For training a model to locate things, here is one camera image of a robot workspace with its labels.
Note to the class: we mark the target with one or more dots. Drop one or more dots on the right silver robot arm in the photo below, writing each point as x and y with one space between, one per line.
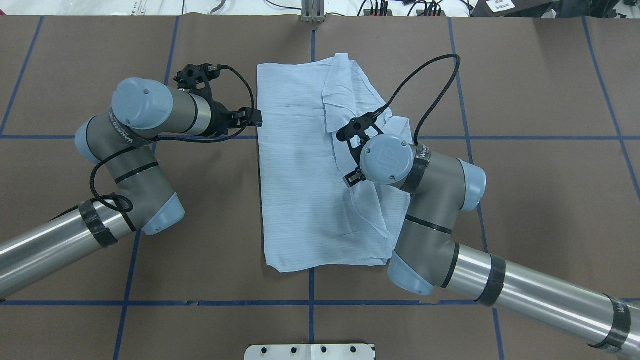
425 255

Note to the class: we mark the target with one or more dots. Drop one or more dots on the light blue button shirt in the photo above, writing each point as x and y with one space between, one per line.
310 216

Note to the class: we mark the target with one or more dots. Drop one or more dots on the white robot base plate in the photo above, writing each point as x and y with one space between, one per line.
340 351

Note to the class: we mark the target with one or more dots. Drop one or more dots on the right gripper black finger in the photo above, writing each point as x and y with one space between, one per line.
353 178

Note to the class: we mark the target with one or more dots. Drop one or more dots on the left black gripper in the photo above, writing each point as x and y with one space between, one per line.
218 118

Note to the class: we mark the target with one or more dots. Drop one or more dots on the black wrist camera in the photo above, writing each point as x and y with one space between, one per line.
195 79
364 128

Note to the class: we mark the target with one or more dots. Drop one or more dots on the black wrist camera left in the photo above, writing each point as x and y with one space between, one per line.
195 79

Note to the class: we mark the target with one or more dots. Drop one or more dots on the aluminium frame post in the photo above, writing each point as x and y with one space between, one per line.
313 11

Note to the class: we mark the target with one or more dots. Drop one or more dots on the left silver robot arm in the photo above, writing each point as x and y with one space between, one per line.
130 191

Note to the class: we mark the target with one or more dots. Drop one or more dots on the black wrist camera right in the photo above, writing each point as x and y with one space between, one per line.
364 128

